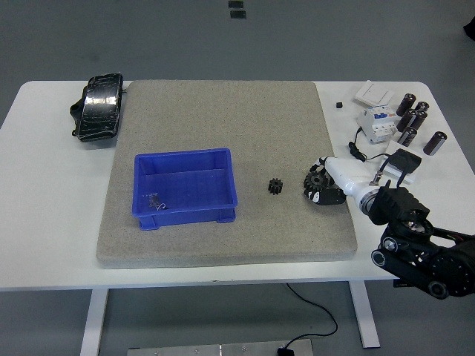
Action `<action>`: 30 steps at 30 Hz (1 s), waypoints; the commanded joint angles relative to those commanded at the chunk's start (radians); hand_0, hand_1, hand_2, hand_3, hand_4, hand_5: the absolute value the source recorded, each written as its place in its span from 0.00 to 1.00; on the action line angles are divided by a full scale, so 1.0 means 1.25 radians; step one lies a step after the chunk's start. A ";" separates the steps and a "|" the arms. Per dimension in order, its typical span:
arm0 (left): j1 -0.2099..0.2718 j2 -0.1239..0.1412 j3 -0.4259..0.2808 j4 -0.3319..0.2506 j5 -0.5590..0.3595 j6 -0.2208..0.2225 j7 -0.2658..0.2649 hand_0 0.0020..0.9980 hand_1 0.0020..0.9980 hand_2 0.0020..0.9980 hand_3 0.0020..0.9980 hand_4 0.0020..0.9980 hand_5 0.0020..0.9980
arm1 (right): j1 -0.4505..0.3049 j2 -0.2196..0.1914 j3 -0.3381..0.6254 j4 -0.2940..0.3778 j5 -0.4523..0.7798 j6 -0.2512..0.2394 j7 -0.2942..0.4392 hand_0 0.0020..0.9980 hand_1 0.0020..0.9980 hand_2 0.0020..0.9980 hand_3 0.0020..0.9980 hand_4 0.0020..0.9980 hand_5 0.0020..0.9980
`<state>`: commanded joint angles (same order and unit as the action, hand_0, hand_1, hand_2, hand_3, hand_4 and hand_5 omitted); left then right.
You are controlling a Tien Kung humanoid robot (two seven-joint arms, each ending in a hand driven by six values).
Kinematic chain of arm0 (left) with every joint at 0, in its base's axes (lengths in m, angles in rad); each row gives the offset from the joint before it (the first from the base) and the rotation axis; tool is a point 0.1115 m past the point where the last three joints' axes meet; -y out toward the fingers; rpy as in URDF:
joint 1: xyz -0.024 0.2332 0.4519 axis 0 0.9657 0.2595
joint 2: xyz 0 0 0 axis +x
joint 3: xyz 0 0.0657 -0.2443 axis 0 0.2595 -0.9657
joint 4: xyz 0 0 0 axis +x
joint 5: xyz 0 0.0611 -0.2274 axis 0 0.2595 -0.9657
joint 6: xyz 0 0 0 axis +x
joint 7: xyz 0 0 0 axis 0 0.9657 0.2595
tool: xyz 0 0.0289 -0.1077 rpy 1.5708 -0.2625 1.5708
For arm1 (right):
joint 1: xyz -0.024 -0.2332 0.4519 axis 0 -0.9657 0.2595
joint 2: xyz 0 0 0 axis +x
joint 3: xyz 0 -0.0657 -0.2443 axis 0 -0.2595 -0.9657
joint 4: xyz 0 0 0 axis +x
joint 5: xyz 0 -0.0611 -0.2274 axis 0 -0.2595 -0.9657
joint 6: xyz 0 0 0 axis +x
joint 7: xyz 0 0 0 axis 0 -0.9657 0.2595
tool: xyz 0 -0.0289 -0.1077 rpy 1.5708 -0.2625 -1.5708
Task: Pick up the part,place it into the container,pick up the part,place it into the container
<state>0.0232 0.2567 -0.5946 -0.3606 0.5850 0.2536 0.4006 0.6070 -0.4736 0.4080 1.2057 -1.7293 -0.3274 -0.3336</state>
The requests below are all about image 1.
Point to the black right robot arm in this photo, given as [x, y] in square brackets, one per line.
[445, 265]

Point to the grey-brown mat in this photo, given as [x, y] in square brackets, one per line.
[222, 122]

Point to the large black gear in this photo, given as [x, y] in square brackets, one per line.
[314, 181]

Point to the white wall switch plate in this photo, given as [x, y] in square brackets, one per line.
[373, 92]

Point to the black floor plug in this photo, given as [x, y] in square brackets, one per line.
[284, 350]

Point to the black power adapter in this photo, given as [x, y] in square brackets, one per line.
[408, 160]

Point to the white circuit breaker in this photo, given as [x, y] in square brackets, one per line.
[376, 124]

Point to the white flat panel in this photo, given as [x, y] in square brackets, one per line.
[408, 178]

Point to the metal base plate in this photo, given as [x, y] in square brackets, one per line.
[208, 350]

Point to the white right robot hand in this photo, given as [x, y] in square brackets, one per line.
[349, 174]

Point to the dark cylindrical capacitor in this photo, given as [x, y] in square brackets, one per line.
[435, 142]
[422, 105]
[405, 120]
[408, 136]
[419, 119]
[405, 104]

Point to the blue plastic box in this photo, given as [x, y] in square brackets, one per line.
[185, 185]

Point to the small black gear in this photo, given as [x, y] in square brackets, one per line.
[274, 186]

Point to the white table leg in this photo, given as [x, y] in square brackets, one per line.
[92, 322]
[365, 315]

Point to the black floor socket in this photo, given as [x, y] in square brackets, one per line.
[236, 3]
[238, 14]

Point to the black tape-wrapped device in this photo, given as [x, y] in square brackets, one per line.
[100, 111]

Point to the black object at room edge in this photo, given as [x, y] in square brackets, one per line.
[470, 29]

